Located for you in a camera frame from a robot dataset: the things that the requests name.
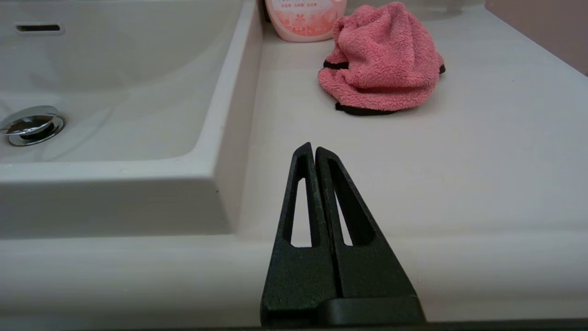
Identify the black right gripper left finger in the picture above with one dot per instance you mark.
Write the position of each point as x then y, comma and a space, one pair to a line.
298, 280

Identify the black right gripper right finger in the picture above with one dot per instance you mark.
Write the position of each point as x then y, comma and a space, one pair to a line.
367, 276

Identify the pink fluffy cloth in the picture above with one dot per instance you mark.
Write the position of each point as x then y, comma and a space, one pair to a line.
386, 59

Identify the white ceramic sink basin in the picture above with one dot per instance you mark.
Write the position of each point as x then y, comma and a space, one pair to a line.
115, 115

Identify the pink pump soap bottle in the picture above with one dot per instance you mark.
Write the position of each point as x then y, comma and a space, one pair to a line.
303, 23

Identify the chrome drain stopper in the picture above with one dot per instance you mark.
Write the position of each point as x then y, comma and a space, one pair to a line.
27, 120

